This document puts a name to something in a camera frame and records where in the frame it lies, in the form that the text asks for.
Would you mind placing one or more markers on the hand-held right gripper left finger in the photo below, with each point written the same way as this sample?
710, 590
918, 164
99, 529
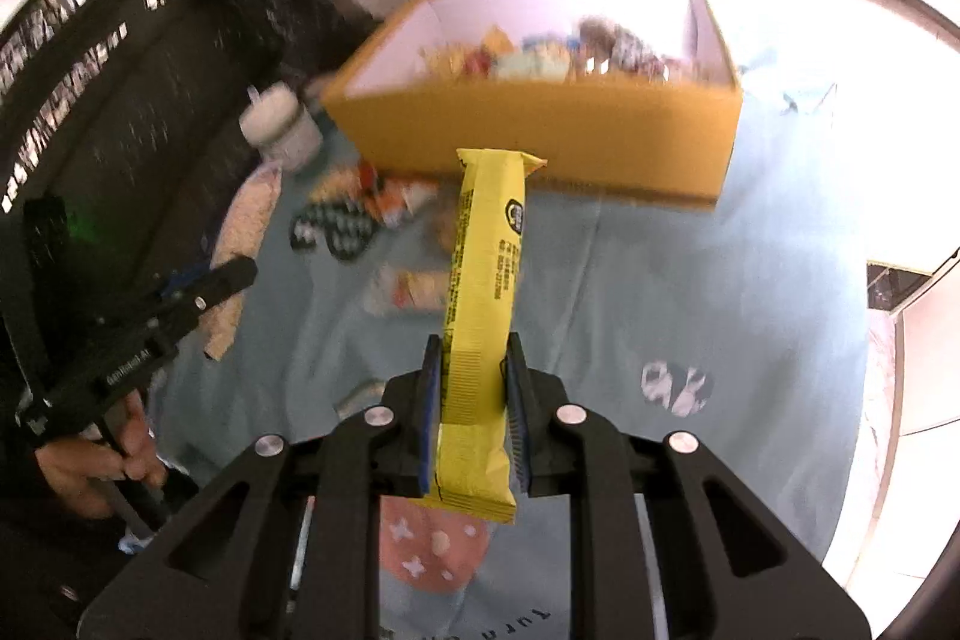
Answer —
427, 415

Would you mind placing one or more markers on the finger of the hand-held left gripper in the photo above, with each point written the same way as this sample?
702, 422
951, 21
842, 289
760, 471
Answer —
221, 284

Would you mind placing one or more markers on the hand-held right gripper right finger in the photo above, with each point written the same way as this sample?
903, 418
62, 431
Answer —
517, 415

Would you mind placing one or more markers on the clear rice bar packet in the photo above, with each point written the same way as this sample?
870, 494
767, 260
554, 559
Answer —
251, 212

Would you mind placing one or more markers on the yellow snack bar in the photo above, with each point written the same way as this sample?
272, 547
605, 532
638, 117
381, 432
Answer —
480, 280

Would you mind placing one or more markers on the yellow cardboard box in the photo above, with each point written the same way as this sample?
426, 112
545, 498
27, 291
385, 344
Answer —
540, 138

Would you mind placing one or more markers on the heap of assorted packets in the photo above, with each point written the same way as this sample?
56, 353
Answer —
532, 59

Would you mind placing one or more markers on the person's left forearm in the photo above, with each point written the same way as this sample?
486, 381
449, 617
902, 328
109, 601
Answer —
45, 557

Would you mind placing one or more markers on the person's left hand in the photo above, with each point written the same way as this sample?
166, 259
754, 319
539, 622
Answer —
82, 475

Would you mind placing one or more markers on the pale orange snack packet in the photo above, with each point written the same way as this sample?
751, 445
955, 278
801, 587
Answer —
409, 291

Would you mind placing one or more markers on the red yellow cracker packet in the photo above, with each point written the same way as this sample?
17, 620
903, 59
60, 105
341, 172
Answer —
352, 186

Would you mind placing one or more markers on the white lidded cup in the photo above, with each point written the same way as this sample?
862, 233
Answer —
281, 130

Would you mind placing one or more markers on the dark carved wooden furniture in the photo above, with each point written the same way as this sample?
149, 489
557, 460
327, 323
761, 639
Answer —
112, 123

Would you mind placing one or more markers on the teal printed cloth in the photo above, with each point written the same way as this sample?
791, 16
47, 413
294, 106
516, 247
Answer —
675, 280

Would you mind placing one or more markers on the beige cabinet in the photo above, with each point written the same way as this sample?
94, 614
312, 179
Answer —
930, 347

